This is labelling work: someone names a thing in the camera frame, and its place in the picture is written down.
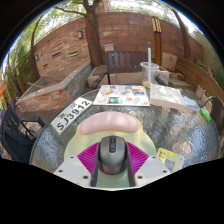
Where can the stone raised garden bed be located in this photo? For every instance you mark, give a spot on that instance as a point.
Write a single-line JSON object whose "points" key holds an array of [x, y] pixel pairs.
{"points": [[50, 93]]}

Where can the clear plastic cup with straw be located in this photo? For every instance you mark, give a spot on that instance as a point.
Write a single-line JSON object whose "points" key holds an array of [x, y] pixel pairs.
{"points": [[149, 73]]}

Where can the blue-edged notebook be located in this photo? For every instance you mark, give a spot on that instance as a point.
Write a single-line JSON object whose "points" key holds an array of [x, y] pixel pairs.
{"points": [[191, 104]]}

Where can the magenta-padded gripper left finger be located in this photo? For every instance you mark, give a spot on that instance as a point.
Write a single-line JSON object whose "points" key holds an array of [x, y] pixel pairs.
{"points": [[71, 168]]}

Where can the stone planter box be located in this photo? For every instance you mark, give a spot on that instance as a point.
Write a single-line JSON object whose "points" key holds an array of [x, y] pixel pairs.
{"points": [[164, 77]]}

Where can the large wall lamp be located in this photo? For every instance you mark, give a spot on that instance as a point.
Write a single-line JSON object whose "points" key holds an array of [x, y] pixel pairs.
{"points": [[80, 34]]}

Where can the beige stone block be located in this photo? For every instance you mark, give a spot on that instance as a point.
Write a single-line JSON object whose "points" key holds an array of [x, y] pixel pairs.
{"points": [[170, 61]]}

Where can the black metal chair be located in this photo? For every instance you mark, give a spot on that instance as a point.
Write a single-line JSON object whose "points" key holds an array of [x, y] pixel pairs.
{"points": [[15, 140]]}

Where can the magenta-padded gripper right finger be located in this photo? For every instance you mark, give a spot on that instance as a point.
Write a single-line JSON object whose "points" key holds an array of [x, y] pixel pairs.
{"points": [[151, 168]]}

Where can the dark wooden slatted chair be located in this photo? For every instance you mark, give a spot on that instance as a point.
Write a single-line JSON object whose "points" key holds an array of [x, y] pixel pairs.
{"points": [[125, 61]]}

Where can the slim tree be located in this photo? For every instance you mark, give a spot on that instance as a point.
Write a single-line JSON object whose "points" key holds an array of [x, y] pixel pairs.
{"points": [[185, 40]]}

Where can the grey utility box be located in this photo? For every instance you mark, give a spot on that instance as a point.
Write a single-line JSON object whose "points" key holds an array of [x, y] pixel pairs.
{"points": [[108, 47]]}

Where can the thick forked tree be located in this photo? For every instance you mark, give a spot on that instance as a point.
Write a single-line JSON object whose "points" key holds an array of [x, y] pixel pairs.
{"points": [[92, 36]]}

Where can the green tube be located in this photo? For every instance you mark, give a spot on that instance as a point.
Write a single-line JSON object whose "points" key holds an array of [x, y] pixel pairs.
{"points": [[205, 114]]}

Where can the white license plate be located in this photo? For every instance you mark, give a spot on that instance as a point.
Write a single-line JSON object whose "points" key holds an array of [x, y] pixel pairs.
{"points": [[70, 116]]}

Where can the small wall lamp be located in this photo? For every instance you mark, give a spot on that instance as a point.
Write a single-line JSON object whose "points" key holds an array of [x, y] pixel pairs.
{"points": [[36, 57]]}

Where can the printed picture sheet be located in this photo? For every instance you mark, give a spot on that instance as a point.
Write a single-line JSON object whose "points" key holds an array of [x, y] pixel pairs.
{"points": [[121, 96]]}

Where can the pastel rainbow mouse pad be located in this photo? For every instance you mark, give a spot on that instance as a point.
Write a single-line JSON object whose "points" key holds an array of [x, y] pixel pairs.
{"points": [[108, 125]]}

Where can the yellow printed card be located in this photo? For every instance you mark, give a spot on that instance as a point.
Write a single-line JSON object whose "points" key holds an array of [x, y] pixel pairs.
{"points": [[170, 160]]}

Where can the white book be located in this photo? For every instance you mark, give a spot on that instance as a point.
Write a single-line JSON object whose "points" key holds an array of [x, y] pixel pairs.
{"points": [[166, 96]]}

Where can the wooden garden lamp post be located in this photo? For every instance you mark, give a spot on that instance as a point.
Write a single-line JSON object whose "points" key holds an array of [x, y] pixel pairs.
{"points": [[157, 43]]}

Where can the grey black computer mouse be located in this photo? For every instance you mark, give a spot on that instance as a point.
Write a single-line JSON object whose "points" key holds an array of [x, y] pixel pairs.
{"points": [[112, 155]]}

